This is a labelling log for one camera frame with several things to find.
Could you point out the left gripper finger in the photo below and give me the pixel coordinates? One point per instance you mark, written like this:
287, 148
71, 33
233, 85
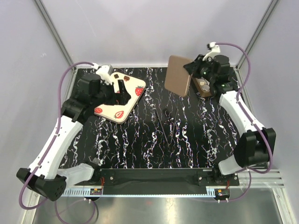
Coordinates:
122, 98
121, 85

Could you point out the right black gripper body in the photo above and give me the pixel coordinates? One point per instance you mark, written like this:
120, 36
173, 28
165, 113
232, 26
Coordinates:
204, 69

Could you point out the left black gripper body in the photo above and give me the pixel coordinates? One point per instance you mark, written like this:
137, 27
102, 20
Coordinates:
107, 95

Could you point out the rose gold box lid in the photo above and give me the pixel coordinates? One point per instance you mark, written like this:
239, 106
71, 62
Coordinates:
177, 79

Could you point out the metal tweezers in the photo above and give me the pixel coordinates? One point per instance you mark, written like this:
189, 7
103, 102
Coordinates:
163, 131

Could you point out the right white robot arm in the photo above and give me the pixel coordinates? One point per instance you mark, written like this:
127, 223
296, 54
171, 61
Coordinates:
256, 143

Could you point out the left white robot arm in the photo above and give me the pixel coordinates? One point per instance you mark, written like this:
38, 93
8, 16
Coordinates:
43, 176

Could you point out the brown chocolate box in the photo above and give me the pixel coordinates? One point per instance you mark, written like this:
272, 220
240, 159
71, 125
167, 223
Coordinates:
203, 87

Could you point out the strawberry print white tray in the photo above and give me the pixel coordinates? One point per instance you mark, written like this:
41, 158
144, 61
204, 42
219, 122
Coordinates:
131, 89

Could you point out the left electronics board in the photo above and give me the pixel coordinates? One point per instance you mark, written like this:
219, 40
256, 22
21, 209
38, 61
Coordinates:
96, 191

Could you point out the electronics board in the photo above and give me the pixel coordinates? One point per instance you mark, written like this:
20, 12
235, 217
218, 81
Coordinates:
96, 191
222, 192

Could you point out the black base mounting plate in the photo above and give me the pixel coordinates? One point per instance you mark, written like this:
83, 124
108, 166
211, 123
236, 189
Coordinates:
198, 176

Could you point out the right electronics board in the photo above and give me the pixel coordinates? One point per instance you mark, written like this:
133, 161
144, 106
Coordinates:
222, 192

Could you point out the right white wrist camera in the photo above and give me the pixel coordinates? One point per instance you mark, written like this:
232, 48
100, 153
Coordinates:
214, 50

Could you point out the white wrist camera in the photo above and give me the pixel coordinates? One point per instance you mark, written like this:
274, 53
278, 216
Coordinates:
104, 72
214, 50

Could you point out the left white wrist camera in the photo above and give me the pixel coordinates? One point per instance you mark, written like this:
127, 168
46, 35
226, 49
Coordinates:
104, 72

